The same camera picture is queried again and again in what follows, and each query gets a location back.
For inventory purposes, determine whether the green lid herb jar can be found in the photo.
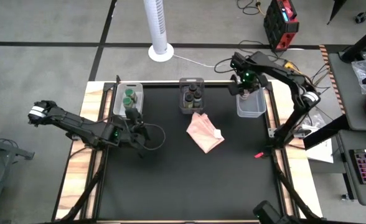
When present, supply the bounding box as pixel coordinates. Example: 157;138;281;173
121;96;134;111
124;88;139;103

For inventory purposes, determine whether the clear plastic bin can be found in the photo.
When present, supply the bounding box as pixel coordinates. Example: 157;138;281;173
236;82;267;118

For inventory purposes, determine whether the white plastic bin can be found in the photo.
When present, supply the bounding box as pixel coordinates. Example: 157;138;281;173
112;82;144;121

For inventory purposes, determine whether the red black power unit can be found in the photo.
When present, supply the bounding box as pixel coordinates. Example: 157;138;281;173
263;0;300;53

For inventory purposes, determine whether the pink folded cloth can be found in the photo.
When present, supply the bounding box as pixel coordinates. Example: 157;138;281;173
185;112;225;154

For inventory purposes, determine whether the black table mat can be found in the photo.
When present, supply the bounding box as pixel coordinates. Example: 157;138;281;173
97;83;284;220

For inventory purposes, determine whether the smoky grey clear bin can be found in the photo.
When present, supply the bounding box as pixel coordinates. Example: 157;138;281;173
179;77;206;115

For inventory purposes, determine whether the striped hazard tape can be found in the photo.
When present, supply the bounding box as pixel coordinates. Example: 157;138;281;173
319;44;345;113

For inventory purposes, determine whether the black desk beam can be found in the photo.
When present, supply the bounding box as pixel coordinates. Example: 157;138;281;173
303;114;349;151

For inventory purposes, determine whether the white paper sheet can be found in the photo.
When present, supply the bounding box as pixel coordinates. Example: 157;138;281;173
306;138;335;164

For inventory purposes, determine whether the white tower fan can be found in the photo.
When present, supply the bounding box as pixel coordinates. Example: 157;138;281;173
143;0;175;63

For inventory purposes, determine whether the thin black desk leg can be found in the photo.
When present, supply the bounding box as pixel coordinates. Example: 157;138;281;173
326;0;349;26

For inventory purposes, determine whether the thick black desk leg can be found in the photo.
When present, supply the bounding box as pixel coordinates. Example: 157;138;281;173
339;20;366;63

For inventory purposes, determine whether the black device with green light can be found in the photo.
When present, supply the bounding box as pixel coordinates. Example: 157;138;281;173
253;200;299;224

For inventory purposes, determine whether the grey metal stand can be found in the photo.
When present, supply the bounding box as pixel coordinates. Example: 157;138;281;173
0;124;36;224

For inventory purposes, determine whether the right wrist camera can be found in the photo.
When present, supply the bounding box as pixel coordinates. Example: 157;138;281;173
228;82;242;96

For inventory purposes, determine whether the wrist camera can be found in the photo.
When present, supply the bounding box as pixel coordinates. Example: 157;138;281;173
126;107;142;124
228;82;242;96

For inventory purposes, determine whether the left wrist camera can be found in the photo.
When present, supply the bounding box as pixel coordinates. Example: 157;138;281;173
126;107;142;124

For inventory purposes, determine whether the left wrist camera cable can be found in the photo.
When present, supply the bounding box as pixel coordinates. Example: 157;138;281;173
139;123;167;151

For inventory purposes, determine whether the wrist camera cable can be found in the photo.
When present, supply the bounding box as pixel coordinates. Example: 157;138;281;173
213;57;233;74
139;123;167;151

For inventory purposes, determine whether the yellow cable with plug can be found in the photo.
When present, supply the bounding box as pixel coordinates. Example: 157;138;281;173
282;60;305;78

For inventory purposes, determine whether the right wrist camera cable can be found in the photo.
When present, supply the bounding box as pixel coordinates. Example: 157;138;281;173
213;57;233;74

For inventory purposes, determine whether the long black floor cable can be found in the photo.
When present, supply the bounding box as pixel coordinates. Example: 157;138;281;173
238;39;288;63

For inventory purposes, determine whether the black aluminium table frame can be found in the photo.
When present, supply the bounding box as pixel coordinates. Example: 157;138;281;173
54;74;324;224

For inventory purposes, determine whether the white fan cable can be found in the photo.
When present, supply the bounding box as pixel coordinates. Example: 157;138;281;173
172;54;217;68

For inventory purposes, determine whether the thin black floor cable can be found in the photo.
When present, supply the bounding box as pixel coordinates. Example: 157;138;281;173
236;0;266;16

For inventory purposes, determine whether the black cable bundle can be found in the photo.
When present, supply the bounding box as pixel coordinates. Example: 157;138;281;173
307;62;345;108

